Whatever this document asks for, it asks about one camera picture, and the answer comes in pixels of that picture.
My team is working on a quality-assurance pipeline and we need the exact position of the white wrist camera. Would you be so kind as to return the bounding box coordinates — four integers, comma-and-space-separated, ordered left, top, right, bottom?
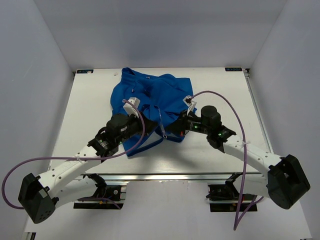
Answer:
123, 97, 141, 118
183, 95, 197, 115

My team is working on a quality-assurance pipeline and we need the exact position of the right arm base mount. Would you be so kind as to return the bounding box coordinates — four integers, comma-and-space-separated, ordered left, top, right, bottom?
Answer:
206, 172, 242, 213

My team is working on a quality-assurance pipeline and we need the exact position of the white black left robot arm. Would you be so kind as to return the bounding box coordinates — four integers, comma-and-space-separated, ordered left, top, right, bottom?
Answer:
18, 113, 158, 224

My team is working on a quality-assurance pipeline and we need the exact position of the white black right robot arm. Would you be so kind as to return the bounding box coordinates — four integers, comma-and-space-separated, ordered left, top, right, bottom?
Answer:
166, 105, 311, 210

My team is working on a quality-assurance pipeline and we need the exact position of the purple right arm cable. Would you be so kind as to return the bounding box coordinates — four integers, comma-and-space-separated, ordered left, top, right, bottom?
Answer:
187, 90, 265, 231

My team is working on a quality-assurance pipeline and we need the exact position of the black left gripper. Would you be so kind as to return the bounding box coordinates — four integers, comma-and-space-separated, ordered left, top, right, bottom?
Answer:
116, 110, 159, 145

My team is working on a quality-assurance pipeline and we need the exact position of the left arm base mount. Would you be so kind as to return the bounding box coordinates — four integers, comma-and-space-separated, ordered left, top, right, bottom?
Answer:
73, 173, 127, 210

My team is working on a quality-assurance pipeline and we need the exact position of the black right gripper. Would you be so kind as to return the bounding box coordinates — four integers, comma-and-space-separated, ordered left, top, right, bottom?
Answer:
165, 109, 211, 137

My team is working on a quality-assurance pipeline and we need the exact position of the left blue corner label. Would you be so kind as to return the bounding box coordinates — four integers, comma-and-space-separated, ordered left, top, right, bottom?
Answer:
76, 69, 94, 74

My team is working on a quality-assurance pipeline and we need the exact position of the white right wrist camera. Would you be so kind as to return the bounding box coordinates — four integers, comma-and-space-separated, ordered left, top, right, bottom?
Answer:
183, 95, 197, 115

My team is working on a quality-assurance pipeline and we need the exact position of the blue zip-up jacket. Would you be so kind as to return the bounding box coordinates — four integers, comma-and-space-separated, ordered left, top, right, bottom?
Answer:
110, 67, 194, 157

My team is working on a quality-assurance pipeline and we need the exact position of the right blue corner label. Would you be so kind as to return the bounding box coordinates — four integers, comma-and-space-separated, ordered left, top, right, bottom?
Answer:
224, 67, 243, 72

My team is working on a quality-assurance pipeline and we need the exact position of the aluminium front rail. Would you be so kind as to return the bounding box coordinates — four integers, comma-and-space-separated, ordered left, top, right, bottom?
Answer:
47, 172, 283, 182

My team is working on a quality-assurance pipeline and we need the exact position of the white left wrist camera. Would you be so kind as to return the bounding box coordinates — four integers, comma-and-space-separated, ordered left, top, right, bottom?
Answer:
123, 97, 141, 118

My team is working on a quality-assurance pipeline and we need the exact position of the blue corner label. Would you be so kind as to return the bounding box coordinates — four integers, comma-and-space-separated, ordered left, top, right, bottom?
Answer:
76, 69, 94, 74
224, 67, 243, 72

